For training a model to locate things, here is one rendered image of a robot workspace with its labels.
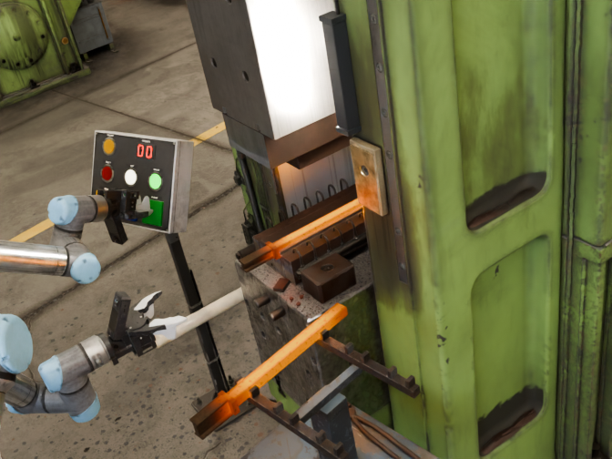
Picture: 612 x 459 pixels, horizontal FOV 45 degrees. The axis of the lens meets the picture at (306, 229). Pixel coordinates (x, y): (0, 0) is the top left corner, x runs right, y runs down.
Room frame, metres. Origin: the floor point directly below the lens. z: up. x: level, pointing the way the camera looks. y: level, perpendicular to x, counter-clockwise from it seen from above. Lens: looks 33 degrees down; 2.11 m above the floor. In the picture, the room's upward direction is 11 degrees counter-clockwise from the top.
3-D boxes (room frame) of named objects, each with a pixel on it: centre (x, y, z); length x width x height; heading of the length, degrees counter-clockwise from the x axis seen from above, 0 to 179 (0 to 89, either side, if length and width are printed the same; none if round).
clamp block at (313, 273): (1.55, -0.04, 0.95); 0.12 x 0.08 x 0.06; 119
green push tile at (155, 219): (1.96, 0.44, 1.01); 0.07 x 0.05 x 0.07; 54
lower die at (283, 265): (1.77, -0.08, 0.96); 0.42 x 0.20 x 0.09; 119
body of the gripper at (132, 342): (1.43, 0.48, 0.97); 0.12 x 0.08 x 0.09; 119
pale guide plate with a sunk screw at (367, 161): (1.46, -0.16, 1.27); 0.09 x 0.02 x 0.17; 29
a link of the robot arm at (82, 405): (1.36, 0.64, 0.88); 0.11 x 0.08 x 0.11; 76
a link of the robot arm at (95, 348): (1.39, 0.55, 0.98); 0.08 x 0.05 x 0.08; 29
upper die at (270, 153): (1.77, -0.08, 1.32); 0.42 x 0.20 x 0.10; 119
